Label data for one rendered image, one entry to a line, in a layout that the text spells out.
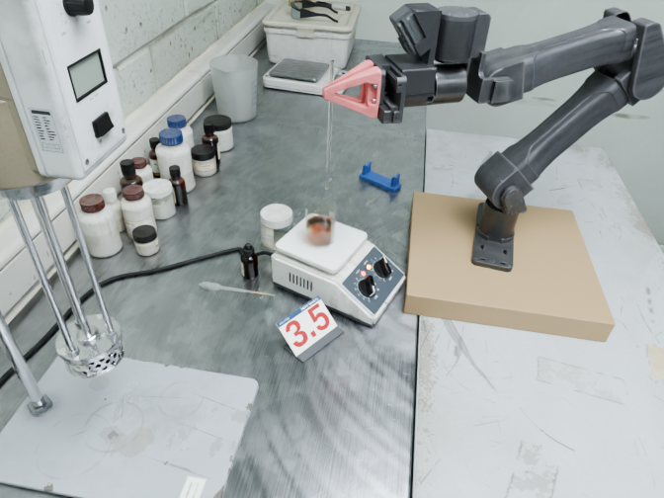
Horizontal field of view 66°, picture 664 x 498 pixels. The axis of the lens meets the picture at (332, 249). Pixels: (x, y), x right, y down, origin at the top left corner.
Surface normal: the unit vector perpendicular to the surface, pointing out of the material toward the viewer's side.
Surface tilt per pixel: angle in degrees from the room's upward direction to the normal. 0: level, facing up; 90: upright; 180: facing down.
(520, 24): 90
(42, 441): 0
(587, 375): 0
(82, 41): 90
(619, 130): 90
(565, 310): 0
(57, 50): 90
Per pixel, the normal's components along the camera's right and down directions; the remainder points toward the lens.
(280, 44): -0.15, 0.66
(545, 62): 0.37, 0.51
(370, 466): 0.04, -0.79
